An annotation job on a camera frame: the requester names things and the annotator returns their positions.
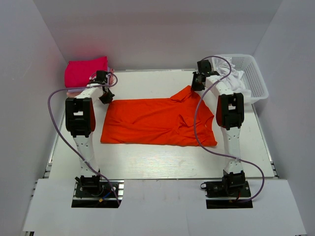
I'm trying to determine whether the orange t-shirt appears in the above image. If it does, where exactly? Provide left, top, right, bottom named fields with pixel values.
left=100, top=86, right=217, bottom=147

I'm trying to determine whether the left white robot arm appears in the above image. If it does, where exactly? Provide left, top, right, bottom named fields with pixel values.
left=65, top=70, right=117, bottom=196

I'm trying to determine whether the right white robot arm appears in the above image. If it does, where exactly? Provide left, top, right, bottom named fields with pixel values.
left=191, top=56, right=245, bottom=196

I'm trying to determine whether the folded pink t-shirt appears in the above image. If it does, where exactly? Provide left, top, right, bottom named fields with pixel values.
left=67, top=68, right=115, bottom=97

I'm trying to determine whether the folded magenta t-shirt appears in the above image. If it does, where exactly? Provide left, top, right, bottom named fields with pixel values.
left=64, top=57, right=108, bottom=88

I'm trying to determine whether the crumpled white t-shirt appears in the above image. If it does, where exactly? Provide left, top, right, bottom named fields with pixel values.
left=212, top=55, right=251, bottom=98

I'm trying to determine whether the white plastic basket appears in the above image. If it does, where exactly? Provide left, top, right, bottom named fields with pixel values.
left=206, top=54, right=269, bottom=104

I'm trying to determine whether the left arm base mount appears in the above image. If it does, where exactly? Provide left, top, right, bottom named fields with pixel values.
left=71, top=180, right=124, bottom=208

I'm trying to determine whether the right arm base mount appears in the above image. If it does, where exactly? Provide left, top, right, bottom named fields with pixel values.
left=200, top=181, right=253, bottom=209

